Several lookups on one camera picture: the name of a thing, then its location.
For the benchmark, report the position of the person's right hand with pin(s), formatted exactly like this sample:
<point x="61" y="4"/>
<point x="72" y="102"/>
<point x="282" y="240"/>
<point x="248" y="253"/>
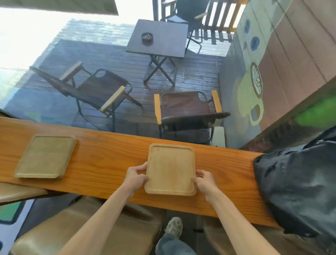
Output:
<point x="207" y="185"/>

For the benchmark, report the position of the person's left hand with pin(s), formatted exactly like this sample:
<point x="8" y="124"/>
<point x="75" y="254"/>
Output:
<point x="134" y="180"/>

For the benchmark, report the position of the wooden tray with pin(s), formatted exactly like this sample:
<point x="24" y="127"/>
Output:
<point x="46" y="155"/>
<point x="170" y="168"/>
<point x="39" y="177"/>

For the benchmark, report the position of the person's right forearm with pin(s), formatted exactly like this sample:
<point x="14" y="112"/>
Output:
<point x="241" y="228"/>

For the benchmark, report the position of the person's left forearm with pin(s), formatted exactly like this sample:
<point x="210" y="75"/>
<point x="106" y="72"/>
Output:
<point x="97" y="226"/>

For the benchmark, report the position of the person's right shoe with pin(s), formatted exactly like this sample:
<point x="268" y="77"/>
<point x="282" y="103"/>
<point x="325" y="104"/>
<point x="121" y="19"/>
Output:
<point x="173" y="227"/>

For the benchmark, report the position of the person's blue jeans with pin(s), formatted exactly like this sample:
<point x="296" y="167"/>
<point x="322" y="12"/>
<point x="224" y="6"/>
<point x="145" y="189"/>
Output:
<point x="170" y="247"/>

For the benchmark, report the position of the brown folding chair orange armrests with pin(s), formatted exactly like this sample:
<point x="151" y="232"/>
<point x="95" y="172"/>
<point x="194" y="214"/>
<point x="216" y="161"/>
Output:
<point x="183" y="105"/>

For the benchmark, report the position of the brown leather chair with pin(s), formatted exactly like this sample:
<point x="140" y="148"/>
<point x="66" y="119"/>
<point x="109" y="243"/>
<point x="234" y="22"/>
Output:
<point x="18" y="193"/>
<point x="65" y="228"/>
<point x="288" y="244"/>

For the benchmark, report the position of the cat mural wooden partition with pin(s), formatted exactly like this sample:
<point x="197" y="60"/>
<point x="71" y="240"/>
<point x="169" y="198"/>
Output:
<point x="236" y="105"/>

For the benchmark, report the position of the black backpack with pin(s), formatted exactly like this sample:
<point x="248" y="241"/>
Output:
<point x="299" y="184"/>

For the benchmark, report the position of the dark folding chair pale armrests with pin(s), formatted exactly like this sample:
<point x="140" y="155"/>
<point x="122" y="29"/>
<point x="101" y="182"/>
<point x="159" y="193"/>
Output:
<point x="102" y="89"/>

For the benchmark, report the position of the colourful number rug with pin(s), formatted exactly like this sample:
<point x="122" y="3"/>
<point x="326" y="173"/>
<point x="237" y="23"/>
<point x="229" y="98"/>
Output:
<point x="10" y="215"/>

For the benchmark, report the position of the dark folding table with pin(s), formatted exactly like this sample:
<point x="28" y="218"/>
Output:
<point x="162" y="36"/>

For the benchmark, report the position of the wooden picket fence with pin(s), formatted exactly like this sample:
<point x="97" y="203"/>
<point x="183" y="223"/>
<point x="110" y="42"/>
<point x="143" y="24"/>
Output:
<point x="223" y="15"/>

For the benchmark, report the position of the black folding armchair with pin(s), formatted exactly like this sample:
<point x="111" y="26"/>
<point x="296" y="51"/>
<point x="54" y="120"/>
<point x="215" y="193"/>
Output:
<point x="191" y="10"/>

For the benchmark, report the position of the beige awning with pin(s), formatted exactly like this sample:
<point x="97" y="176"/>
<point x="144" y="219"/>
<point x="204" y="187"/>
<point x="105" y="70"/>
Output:
<point x="57" y="5"/>

